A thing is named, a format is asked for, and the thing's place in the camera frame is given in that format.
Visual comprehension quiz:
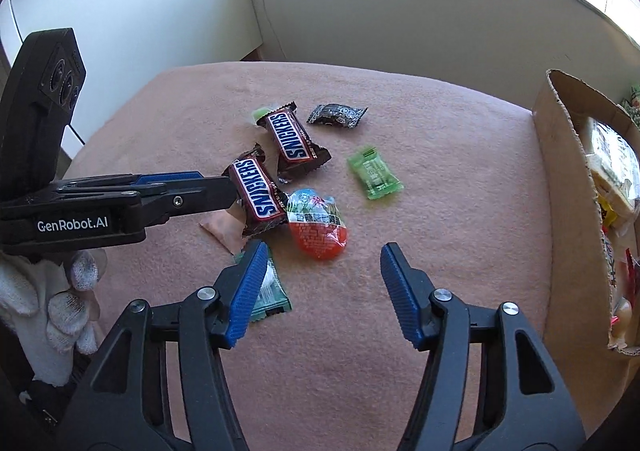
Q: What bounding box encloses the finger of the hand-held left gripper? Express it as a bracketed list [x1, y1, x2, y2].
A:
[52, 171, 206, 192]
[141, 174, 238, 228]

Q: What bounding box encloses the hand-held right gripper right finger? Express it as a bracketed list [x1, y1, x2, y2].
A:
[379, 242, 588, 451]

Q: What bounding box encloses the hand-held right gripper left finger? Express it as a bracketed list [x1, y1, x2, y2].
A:
[57, 239, 271, 451]

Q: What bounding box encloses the teal snack packet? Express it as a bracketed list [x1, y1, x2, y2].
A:
[234, 251, 292, 323]

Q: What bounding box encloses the pale pink snack packet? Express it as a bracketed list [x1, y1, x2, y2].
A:
[198, 207, 247, 256]

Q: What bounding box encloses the brown chocolate bar packet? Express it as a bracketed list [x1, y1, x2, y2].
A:
[260, 101, 332, 183]
[221, 143, 291, 238]

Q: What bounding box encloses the orange egg snack packet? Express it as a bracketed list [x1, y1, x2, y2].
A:
[286, 187, 349, 262]

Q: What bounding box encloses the pale green candy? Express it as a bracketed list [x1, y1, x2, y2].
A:
[248, 105, 281, 128]

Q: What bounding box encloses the green candy packet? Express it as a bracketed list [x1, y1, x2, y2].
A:
[347, 145, 405, 200]

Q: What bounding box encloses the black candy packet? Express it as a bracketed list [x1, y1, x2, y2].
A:
[306, 102, 368, 129]

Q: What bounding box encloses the cardboard box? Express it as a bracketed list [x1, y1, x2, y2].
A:
[531, 69, 640, 437]

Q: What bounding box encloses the clear red-edged snack packet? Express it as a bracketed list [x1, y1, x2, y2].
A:
[605, 231, 640, 349]

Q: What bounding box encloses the clear sandwich bread packet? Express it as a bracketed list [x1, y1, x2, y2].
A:
[587, 118, 640, 232]

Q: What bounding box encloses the person's left hand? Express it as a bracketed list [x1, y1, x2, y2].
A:
[0, 248, 108, 387]

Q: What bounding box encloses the pink blanket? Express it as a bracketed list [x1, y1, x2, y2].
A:
[62, 61, 601, 451]

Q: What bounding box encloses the white wardrobe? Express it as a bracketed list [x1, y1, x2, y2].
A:
[0, 0, 266, 142]

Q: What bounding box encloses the white cable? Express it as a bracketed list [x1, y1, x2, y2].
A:
[244, 0, 292, 63]

